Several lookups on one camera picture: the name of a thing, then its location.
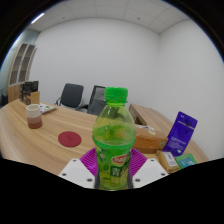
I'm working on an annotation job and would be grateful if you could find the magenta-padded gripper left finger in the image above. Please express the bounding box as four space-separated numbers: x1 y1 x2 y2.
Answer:
57 147 101 190

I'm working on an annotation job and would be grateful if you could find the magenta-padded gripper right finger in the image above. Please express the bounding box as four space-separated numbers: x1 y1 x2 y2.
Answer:
128 147 169 190

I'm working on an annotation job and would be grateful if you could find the green drink bottle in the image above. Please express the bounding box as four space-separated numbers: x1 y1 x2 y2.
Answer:
91 86 138 192

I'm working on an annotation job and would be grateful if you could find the tan snack packet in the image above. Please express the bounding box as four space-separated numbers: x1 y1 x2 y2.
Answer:
155 149 180 174

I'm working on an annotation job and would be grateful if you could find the flat round red coaster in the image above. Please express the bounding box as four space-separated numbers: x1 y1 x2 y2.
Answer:
57 130 82 148

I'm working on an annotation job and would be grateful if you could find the green packet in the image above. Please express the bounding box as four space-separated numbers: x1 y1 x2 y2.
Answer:
174 152 198 170

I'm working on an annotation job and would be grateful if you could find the purple pouch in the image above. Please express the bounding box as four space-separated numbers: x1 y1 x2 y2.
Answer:
163 110 198 158

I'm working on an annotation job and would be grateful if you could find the wooden side desk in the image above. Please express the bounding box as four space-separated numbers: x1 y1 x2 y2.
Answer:
128 103 174 134

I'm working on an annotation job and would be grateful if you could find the white and brown cup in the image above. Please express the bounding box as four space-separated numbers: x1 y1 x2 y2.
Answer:
25 103 44 130

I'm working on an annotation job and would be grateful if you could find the black mesh office chair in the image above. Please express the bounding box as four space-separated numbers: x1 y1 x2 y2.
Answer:
77 85 107 117

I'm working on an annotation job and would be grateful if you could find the ceiling light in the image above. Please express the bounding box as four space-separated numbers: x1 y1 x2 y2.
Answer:
30 12 45 25

